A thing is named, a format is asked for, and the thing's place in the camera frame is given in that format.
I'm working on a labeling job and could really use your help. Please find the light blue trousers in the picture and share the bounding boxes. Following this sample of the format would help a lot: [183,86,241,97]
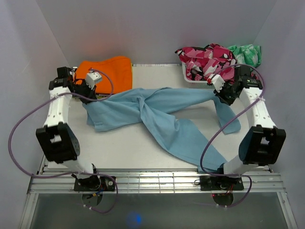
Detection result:
[83,88,241,172]

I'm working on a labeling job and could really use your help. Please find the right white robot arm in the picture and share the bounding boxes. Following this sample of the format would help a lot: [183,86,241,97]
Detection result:
[209,65,286,189]

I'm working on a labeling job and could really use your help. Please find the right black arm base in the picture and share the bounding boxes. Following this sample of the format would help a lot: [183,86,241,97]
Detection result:
[199,176,244,191]

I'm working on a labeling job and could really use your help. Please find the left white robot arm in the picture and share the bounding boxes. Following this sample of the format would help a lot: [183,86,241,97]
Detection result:
[36,67,102,191]

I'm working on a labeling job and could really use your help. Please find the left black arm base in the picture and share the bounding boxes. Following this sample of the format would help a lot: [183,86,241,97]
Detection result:
[73,175,116,192]

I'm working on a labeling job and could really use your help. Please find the folded yellow patterned trousers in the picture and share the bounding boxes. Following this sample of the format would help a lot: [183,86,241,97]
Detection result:
[96,66,132,94]

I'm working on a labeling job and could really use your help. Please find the pink camouflage trousers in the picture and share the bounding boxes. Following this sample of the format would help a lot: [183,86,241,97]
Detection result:
[175,43,237,83]

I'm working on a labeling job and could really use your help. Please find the folded orange trousers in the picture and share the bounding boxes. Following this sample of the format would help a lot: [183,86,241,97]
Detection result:
[76,56,132,94]

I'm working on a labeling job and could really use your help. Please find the green tie-dye trousers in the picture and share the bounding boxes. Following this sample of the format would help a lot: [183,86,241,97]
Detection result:
[227,44,262,68]

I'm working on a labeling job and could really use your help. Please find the white plastic basket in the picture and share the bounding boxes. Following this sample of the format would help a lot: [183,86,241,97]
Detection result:
[182,63,213,89]

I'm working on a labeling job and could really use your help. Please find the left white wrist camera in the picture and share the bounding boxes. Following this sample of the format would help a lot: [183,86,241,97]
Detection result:
[85,69,102,89]

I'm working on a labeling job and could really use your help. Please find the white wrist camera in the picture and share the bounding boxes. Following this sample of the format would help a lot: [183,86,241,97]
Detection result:
[207,74,225,93]
[85,69,102,89]

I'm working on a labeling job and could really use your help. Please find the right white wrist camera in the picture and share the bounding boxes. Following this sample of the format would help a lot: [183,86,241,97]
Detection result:
[207,74,225,93]

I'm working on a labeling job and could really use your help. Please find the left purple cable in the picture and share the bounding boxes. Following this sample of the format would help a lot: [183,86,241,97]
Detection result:
[8,68,119,214]

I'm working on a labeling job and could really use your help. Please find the aluminium mounting rail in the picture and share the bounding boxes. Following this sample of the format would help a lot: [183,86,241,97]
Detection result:
[28,168,286,194]

